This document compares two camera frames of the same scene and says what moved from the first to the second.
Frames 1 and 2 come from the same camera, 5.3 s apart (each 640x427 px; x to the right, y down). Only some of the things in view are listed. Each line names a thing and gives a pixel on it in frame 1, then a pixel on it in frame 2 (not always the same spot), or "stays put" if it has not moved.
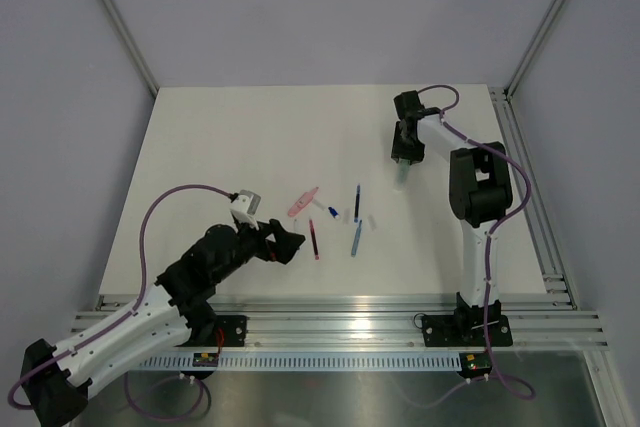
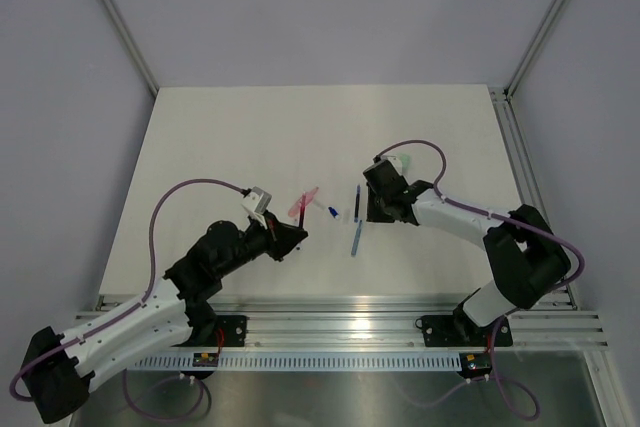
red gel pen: (314, 237) to (302, 216)
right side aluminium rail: (531, 198) stays put
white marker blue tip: (333, 212) stays put
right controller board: (474, 364) stays put
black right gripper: (415, 155) to (372, 213)
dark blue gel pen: (356, 215) stays put
